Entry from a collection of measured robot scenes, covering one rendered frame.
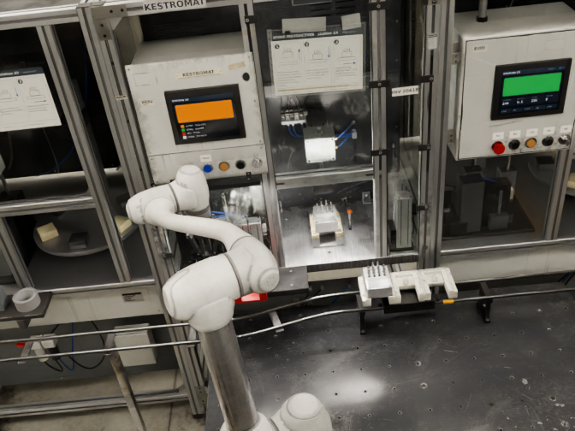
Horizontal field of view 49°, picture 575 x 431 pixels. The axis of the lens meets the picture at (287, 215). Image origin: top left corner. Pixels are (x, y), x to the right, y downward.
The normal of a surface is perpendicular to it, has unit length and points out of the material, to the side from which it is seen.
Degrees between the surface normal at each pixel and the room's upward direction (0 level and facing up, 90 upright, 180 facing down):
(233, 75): 90
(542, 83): 90
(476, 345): 0
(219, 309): 84
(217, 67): 90
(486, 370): 0
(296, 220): 0
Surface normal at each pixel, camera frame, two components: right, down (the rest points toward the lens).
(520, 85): 0.04, 0.57
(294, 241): -0.10, -0.81
